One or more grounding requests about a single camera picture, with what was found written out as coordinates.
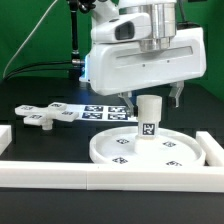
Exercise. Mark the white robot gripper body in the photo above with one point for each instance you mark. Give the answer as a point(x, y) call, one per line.
point(123, 67)

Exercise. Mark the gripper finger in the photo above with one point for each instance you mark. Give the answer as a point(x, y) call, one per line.
point(175, 93)
point(131, 109)

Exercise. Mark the white round table top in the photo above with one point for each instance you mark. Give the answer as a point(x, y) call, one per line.
point(125, 147)

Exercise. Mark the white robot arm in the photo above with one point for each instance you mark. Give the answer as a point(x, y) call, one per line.
point(151, 23)

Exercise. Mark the white marker sheet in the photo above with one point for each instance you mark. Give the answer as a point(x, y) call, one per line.
point(101, 113)

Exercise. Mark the white right fence bar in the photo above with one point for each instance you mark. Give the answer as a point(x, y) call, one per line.
point(214, 152)

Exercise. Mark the white fence bar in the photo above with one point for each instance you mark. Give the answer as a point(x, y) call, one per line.
point(214, 152)
point(47, 175)
point(5, 137)

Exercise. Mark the white cross table base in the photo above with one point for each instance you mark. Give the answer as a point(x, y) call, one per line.
point(44, 117)

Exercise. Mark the white left fence bar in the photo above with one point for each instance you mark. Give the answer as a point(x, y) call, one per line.
point(5, 137)

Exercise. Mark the white front fence bar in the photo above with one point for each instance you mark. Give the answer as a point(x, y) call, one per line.
point(47, 175)

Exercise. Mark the black camera stand pole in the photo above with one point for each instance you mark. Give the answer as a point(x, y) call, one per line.
point(77, 64)

